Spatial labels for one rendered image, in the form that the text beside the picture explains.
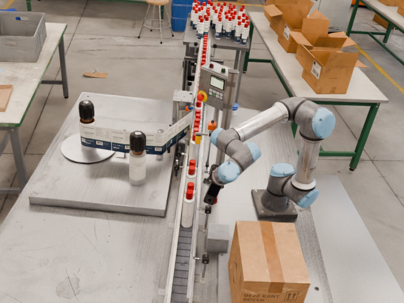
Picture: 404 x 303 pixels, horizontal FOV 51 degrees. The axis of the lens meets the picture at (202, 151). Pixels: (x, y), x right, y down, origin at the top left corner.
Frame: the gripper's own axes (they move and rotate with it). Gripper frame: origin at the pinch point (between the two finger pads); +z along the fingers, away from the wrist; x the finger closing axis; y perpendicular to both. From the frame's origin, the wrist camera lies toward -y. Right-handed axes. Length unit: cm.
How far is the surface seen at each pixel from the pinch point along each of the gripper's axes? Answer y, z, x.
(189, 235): -23.2, 11.9, -0.4
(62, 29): 128, 219, 152
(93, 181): -13, 41, 52
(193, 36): 159, 191, 31
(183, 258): -33.2, 2.9, 0.1
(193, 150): 21.4, 40.0, 8.5
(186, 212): -13.9, 8.5, 4.9
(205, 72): 52, 7, 18
